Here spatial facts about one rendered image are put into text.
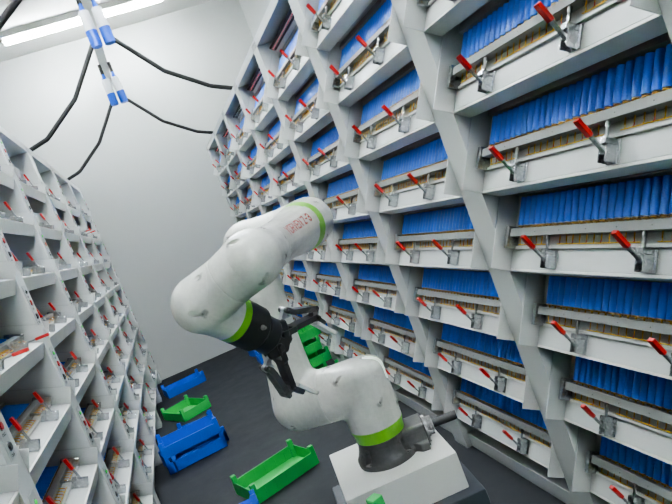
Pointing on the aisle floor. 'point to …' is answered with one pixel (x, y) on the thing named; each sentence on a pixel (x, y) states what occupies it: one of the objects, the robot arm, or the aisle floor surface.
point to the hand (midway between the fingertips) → (320, 360)
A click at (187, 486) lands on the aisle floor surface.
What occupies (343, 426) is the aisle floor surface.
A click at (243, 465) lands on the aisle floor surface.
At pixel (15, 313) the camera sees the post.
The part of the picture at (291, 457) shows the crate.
